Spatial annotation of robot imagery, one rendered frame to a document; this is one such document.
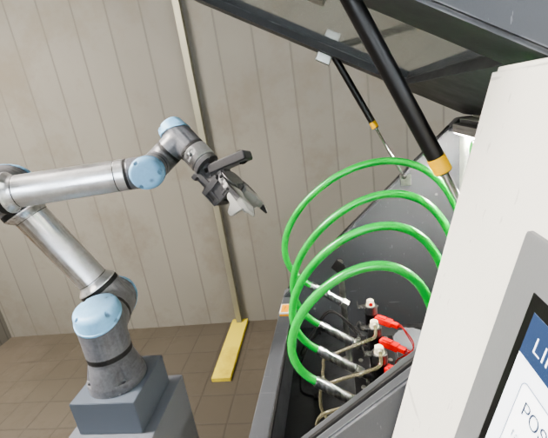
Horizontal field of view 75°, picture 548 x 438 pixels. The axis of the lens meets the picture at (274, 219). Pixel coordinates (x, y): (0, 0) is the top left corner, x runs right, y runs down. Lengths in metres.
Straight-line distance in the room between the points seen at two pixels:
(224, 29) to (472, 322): 2.30
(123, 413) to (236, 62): 1.98
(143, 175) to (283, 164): 1.64
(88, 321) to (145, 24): 2.00
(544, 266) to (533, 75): 0.14
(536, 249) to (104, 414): 1.03
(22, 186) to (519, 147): 0.91
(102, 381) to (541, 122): 1.03
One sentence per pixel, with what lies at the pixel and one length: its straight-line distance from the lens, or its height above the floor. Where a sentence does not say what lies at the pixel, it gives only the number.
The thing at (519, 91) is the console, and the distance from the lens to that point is 0.34.
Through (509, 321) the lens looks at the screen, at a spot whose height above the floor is 1.39.
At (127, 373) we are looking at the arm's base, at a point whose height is 0.94.
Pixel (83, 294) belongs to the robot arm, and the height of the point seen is 1.13.
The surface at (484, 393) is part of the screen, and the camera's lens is 0.32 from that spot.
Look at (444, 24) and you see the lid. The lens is 0.41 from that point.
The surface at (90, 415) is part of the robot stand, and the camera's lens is 1.15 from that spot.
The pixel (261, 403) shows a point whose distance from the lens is 0.86.
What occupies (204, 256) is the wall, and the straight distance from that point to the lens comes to 2.72.
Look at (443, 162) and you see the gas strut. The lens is 0.42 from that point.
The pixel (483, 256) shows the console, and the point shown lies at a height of 1.41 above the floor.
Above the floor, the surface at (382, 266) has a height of 1.31.
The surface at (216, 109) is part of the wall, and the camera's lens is 2.46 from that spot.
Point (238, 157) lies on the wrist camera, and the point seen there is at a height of 1.44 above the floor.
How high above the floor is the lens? 1.54
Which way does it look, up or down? 17 degrees down
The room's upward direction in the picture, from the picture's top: 9 degrees counter-clockwise
